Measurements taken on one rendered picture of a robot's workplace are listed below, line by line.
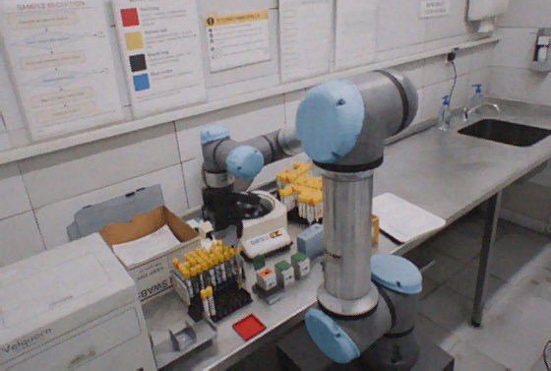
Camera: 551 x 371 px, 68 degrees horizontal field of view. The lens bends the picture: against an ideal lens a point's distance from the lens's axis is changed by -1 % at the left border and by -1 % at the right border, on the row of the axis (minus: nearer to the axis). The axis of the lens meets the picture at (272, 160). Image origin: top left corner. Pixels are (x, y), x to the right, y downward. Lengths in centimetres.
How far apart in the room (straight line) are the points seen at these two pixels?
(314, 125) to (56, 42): 95
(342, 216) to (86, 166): 101
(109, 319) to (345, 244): 52
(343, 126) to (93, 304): 62
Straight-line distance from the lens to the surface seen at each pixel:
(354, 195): 68
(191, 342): 114
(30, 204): 151
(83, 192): 153
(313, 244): 139
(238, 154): 94
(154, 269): 132
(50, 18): 140
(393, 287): 88
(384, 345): 99
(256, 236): 146
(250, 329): 121
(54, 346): 97
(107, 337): 100
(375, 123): 63
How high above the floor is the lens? 172
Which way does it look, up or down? 22 degrees down
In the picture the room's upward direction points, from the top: 4 degrees counter-clockwise
